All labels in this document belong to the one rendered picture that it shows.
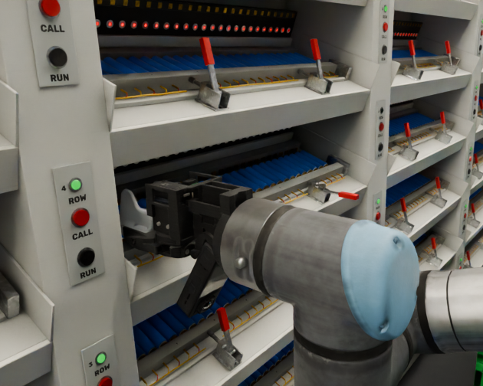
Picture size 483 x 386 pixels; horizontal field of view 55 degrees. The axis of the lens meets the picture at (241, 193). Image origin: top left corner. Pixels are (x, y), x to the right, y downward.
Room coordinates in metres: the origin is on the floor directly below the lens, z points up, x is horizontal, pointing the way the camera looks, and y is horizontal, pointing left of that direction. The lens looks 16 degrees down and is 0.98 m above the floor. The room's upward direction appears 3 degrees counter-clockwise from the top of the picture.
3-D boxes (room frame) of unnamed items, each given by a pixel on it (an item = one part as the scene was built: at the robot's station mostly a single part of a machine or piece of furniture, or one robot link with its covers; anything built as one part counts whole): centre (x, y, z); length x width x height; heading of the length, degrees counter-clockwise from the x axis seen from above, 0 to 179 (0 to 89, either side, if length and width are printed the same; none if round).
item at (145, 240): (0.51, 0.11, 0.78); 0.09 x 0.05 x 0.02; 54
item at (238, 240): (0.44, -0.02, 0.80); 0.10 x 0.05 x 0.09; 139
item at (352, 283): (0.38, -0.08, 0.79); 0.12 x 0.09 x 0.10; 49
